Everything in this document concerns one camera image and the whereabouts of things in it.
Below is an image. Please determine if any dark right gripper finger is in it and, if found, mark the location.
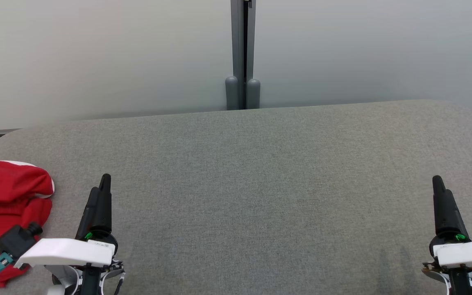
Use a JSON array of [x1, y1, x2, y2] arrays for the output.
[[432, 175, 446, 236], [444, 189, 468, 238]]

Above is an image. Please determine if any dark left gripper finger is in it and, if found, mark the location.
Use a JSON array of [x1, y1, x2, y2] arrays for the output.
[[76, 187, 101, 241], [97, 174, 113, 232]]

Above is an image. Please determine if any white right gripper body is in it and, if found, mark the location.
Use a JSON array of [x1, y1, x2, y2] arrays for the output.
[[429, 234, 472, 269]]

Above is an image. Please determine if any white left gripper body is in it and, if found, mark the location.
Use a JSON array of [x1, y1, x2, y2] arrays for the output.
[[14, 229, 118, 268]]

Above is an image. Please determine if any grey metal partition post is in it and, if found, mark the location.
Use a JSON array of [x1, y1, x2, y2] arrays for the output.
[[225, 0, 261, 111]]

